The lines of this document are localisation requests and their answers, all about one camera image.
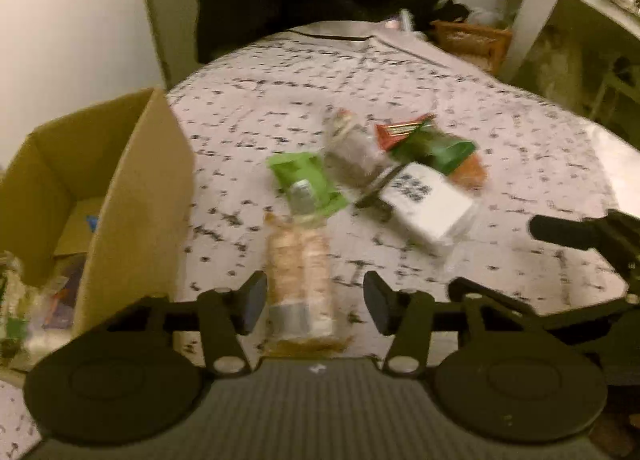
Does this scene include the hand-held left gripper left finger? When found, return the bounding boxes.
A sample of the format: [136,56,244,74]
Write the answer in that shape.
[105,271,268,377]

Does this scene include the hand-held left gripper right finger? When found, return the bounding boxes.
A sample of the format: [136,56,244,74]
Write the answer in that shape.
[363,271,566,376]

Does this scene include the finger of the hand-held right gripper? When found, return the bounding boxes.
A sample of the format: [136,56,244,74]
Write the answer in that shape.
[448,278,640,347]
[528,210,640,291]

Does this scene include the clear cracker snack packet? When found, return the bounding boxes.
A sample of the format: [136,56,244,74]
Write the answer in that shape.
[262,179,353,357]

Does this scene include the white tissue pack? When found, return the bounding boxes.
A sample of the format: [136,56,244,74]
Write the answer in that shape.
[377,163,481,258]

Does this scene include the brown cardboard box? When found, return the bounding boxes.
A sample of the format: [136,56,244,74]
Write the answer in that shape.
[0,87,197,373]

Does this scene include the red snack packet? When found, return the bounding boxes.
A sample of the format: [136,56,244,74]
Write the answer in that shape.
[375,113,436,151]

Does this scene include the clear blue snack packet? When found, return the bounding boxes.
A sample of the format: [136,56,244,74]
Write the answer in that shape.
[30,215,101,341]

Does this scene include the white bedsheet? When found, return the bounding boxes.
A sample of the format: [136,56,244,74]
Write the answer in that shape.
[590,125,640,221]

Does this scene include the grey clear snack packet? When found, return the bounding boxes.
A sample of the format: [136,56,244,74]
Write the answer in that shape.
[322,107,393,188]

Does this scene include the green orange snack packet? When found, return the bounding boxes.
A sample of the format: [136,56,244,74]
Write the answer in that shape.
[390,121,488,191]

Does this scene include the orange plastic basket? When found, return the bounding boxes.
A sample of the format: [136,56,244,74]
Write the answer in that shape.
[431,20,513,75]

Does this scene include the white desk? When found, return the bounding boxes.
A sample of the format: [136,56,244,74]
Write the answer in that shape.
[497,0,640,86]

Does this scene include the white plastic bag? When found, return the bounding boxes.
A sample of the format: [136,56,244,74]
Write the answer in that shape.
[467,7,504,28]

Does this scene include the clear green snack packet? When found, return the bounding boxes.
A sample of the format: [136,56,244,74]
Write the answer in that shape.
[0,250,34,366]

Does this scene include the olive grey door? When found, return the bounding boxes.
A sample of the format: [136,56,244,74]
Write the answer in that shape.
[137,0,201,90]

